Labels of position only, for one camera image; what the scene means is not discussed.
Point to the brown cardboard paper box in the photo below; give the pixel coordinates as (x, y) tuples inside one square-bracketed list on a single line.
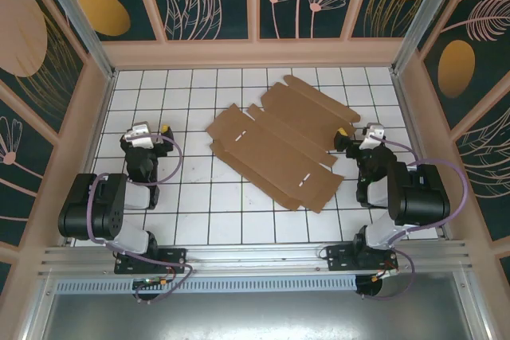
[(279, 145)]

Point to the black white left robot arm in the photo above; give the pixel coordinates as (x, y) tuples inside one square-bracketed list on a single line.
[(99, 216)]

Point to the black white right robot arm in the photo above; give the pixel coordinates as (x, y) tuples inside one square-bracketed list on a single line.
[(418, 200)]

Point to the orange power connector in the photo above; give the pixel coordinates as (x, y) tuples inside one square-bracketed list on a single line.
[(376, 277)]

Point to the small green circuit board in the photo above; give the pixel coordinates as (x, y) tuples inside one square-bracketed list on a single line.
[(153, 281)]

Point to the grey metal sheet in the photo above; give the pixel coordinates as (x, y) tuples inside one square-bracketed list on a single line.
[(255, 316)]

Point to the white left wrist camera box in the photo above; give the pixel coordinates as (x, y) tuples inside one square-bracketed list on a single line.
[(139, 135)]

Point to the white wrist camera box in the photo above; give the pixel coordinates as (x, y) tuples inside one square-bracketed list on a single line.
[(139, 135), (374, 131)]

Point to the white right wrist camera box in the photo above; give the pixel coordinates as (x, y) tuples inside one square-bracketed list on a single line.
[(374, 131)]

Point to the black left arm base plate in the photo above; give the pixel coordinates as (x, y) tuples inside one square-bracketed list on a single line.
[(175, 256)]

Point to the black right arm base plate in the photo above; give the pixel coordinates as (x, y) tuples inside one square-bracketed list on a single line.
[(338, 256)]

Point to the aluminium frame post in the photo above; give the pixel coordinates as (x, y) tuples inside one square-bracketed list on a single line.
[(79, 25), (428, 17)]

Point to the aluminium mounting rail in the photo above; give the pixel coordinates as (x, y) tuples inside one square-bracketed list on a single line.
[(259, 260)]

